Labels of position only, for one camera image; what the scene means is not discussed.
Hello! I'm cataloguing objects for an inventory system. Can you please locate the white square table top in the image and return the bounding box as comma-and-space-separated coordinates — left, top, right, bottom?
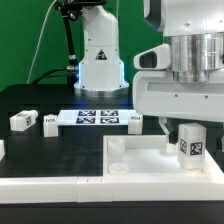
102, 134, 221, 177

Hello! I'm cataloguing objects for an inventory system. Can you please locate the black cable bundle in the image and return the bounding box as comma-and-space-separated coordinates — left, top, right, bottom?
32, 66, 80, 85

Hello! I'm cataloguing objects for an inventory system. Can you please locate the white L-shaped fence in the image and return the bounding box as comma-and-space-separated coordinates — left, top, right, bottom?
0, 155, 224, 204

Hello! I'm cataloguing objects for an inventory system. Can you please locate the white part left edge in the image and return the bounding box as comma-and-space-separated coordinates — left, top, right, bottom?
0, 140, 5, 162

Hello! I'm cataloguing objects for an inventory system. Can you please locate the grey cable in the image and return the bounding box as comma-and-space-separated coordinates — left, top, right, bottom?
26, 0, 58, 85

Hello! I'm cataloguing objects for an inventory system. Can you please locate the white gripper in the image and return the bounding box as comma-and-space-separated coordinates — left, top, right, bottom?
132, 69, 224, 144

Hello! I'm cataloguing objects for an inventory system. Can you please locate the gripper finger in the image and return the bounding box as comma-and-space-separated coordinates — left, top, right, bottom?
217, 135, 224, 152

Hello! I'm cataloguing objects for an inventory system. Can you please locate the black camera stand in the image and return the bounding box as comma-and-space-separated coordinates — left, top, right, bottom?
54, 0, 107, 86

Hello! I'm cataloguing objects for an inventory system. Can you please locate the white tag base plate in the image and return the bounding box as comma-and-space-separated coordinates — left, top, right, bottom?
57, 109, 134, 126

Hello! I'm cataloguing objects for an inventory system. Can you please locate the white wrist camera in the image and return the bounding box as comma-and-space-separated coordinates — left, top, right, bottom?
133, 44, 171, 70

